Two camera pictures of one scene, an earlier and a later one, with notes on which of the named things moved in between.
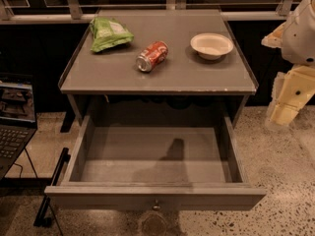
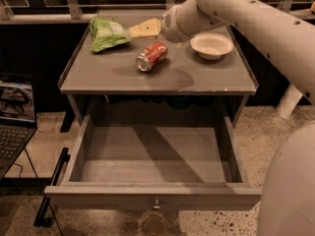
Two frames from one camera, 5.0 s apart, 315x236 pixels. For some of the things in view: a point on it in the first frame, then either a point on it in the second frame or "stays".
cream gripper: x=299 y=36 → x=171 y=27
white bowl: x=212 y=46 stays
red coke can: x=155 y=53 stays
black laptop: x=18 y=119 stays
